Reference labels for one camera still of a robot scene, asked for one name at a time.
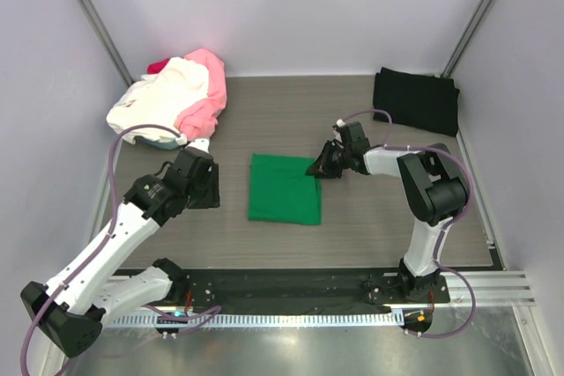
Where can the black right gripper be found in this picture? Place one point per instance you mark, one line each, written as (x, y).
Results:
(322, 167)

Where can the light blue t-shirt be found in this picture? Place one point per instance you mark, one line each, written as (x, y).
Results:
(167, 145)

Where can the green t-shirt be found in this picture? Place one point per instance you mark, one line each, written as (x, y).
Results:
(281, 192)

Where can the folded black t-shirt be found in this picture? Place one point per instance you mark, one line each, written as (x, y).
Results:
(418, 101)

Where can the aluminium frame post right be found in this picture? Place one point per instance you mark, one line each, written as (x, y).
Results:
(476, 20)

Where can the aluminium frame post left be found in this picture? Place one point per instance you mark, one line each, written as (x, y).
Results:
(94, 19)

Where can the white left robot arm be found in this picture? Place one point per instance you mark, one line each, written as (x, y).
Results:
(73, 306)

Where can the white t-shirt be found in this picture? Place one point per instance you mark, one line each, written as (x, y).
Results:
(153, 104)

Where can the aluminium frame post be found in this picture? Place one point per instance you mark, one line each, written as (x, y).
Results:
(476, 20)
(94, 19)

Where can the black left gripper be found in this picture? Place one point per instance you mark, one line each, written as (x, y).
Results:
(212, 195)

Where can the red t-shirt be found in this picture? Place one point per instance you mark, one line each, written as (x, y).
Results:
(156, 68)

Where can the aluminium rail right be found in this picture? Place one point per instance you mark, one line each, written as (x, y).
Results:
(491, 288)

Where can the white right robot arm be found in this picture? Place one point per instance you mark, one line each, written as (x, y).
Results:
(436, 187)

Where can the slotted cable duct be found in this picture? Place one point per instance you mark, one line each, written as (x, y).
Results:
(149, 319)

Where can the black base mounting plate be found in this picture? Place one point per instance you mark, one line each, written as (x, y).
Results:
(382, 285)

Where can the pink t-shirt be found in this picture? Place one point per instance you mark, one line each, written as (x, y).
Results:
(201, 119)

